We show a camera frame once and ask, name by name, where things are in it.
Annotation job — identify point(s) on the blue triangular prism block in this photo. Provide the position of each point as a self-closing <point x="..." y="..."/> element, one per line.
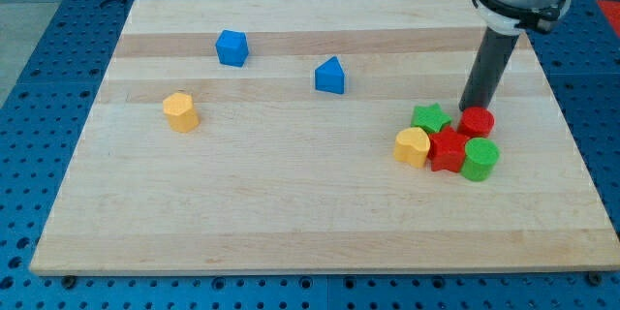
<point x="330" y="77"/>

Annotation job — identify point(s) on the light wooden board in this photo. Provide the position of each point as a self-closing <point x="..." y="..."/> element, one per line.
<point x="280" y="178"/>

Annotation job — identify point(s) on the yellow heart block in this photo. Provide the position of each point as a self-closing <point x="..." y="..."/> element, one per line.
<point x="412" y="146"/>

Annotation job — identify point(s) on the blue cube block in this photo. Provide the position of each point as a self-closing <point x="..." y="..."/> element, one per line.
<point x="232" y="48"/>

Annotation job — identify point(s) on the green star block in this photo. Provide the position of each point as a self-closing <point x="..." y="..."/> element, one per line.
<point x="431" y="119"/>

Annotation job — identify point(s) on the yellow hexagonal block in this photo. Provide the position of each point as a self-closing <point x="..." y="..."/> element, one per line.
<point x="180" y="111"/>

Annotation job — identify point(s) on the red star block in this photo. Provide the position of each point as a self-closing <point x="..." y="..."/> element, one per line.
<point x="447" y="150"/>

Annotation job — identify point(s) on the red cylinder block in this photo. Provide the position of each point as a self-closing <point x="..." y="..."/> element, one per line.
<point x="476" y="122"/>

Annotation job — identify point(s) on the green cylinder block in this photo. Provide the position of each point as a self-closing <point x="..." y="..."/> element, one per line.
<point x="481" y="156"/>

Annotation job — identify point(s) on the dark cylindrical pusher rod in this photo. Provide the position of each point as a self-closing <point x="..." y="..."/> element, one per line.
<point x="490" y="63"/>

